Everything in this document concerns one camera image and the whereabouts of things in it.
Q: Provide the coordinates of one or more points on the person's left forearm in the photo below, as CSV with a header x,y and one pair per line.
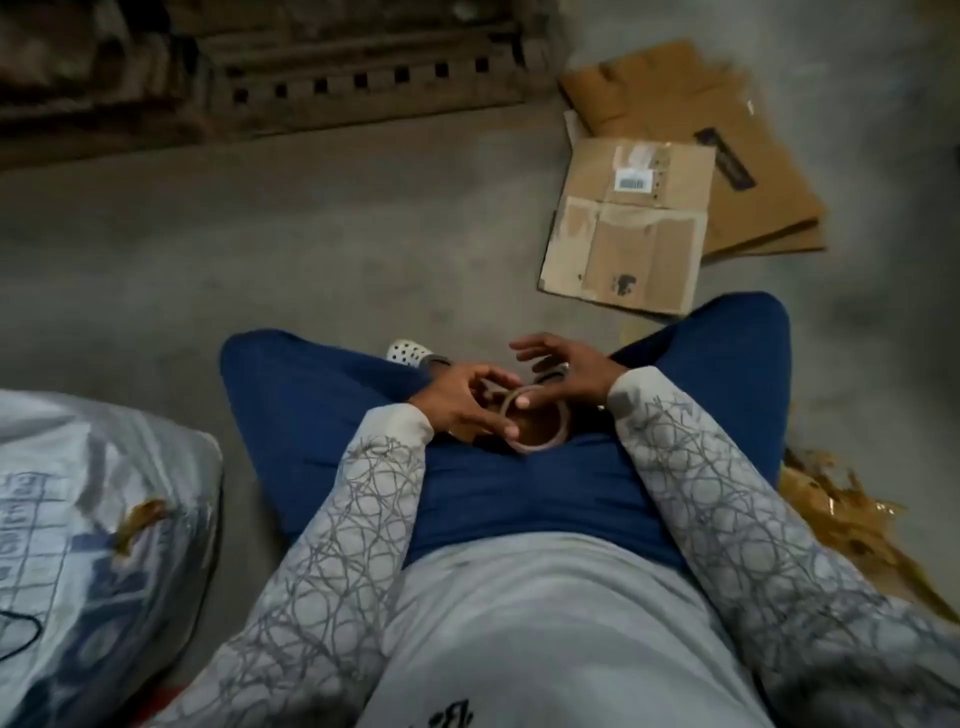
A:
x,y
338,570

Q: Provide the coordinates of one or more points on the white woven sack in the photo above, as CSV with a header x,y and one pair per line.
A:
x,y
90,555

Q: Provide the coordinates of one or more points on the flat brown cardboard sheet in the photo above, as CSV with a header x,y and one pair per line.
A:
x,y
788,243

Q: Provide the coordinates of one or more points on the wooden pallet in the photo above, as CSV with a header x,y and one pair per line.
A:
x,y
300,68

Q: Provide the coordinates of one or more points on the person's left hand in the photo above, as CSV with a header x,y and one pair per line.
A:
x,y
458,402

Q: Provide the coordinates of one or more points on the crumpled brown tape scraps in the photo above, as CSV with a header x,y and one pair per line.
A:
x,y
848,518

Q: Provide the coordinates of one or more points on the brown packing tape roll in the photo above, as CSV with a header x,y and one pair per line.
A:
x,y
558,432

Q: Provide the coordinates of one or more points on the small brown cardboard box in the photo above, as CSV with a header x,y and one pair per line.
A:
x,y
630,248

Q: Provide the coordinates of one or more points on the person's grey shirt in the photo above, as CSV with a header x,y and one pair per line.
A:
x,y
555,645

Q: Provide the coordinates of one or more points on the person's right hand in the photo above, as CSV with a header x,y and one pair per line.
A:
x,y
585,372

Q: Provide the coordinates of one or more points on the person's right forearm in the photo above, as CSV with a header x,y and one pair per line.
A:
x,y
735,525

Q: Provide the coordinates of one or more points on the person's blue trousers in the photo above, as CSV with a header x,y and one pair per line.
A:
x,y
510,495

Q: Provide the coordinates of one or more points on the person's left white clog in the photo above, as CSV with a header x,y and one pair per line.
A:
x,y
408,354

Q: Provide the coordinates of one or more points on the large flat black-label cardboard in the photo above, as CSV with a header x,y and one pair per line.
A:
x,y
758,143

